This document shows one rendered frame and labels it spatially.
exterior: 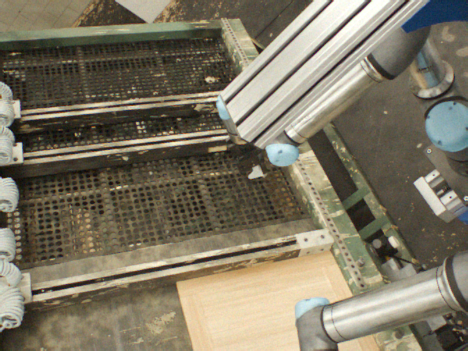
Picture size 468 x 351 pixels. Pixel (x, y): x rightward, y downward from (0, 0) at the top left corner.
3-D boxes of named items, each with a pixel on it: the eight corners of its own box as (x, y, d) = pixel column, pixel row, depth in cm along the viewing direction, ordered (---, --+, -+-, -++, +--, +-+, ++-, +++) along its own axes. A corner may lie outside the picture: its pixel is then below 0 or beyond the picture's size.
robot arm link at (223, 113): (248, 103, 126) (215, 112, 127) (258, 131, 135) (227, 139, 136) (244, 81, 131) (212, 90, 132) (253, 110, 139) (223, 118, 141)
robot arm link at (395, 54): (459, 49, 97) (291, 173, 129) (439, 11, 103) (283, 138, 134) (425, 26, 91) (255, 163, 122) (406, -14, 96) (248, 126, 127)
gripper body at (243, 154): (233, 158, 153) (222, 133, 144) (259, 146, 153) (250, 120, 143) (242, 176, 148) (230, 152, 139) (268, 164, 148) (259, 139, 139)
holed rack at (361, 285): (367, 288, 170) (368, 287, 169) (359, 290, 169) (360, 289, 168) (225, 19, 270) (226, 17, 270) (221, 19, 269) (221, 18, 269)
